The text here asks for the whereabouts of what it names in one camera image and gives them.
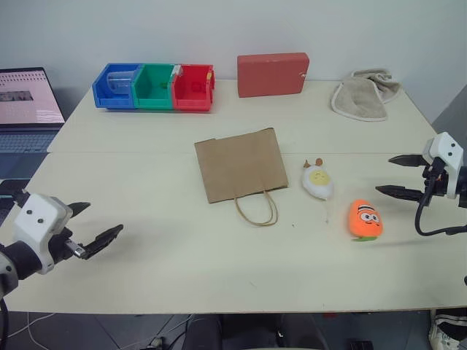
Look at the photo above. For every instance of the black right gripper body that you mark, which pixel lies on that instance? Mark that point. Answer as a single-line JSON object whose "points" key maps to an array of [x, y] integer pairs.
{"points": [[435, 178]]}

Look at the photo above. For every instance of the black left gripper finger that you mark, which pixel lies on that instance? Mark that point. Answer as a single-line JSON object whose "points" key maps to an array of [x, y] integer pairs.
{"points": [[78, 209], [104, 238]]}

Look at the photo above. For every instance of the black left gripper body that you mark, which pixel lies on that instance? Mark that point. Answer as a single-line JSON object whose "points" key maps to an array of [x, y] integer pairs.
{"points": [[63, 244]]}

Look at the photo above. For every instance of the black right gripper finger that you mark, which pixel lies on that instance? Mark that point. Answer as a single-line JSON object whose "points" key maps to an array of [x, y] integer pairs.
{"points": [[406, 160], [399, 192]]}

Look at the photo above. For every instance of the orange carrot plush toy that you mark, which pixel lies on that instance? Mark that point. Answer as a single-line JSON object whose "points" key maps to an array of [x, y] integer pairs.
{"points": [[366, 220]]}

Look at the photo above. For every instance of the white egg plush toy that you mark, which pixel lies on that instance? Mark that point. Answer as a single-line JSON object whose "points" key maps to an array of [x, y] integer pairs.
{"points": [[318, 180]]}

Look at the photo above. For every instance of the brown paper bag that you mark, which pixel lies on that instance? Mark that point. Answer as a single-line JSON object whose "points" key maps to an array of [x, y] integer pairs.
{"points": [[241, 166]]}

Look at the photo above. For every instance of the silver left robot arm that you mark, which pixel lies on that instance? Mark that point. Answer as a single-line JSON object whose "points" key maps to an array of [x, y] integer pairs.
{"points": [[18, 260]]}

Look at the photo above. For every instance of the beige towel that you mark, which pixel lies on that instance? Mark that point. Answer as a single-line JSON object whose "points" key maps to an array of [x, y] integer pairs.
{"points": [[359, 100]]}

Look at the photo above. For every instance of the blue plastic storage bin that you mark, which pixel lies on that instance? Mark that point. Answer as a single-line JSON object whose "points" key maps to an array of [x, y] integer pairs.
{"points": [[109, 98]]}

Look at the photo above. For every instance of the open laptop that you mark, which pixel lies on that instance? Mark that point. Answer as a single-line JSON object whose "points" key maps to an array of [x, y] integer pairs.
{"points": [[25, 98]]}

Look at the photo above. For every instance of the clear plastic cup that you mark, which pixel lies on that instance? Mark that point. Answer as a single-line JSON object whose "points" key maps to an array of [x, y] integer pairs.
{"points": [[119, 82]]}

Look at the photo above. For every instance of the green plastic storage bin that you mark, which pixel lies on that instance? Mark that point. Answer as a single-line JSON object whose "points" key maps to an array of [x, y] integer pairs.
{"points": [[151, 96]]}

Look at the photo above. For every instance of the red plastic storage bin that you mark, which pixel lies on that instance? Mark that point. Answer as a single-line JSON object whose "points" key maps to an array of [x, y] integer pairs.
{"points": [[189, 100]]}

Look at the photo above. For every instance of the red rectangular block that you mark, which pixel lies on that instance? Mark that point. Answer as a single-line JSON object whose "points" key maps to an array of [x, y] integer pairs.
{"points": [[271, 74]]}

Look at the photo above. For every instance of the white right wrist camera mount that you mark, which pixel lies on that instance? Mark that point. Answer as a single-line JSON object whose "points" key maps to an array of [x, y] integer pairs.
{"points": [[448, 153]]}

